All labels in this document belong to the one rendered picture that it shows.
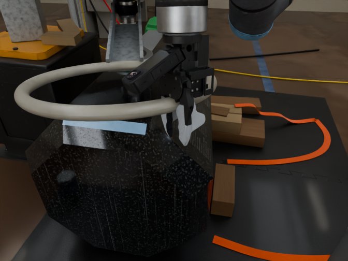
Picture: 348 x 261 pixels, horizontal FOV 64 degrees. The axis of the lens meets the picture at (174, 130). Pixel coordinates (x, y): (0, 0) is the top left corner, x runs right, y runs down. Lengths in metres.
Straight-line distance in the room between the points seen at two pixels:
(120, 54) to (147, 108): 0.56
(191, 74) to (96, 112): 0.18
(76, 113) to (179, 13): 0.24
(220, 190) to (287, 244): 0.43
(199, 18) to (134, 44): 0.64
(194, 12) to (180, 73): 0.10
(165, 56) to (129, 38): 0.67
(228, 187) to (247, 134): 0.58
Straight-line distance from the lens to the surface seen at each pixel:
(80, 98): 1.13
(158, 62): 0.49
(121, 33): 1.20
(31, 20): 1.90
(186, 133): 0.54
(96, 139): 0.99
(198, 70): 0.53
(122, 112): 0.50
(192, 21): 0.49
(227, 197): 1.59
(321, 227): 1.79
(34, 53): 1.73
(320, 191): 1.97
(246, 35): 0.62
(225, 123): 2.04
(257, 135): 2.11
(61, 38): 1.78
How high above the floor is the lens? 1.33
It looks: 36 degrees down
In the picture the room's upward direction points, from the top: straight up
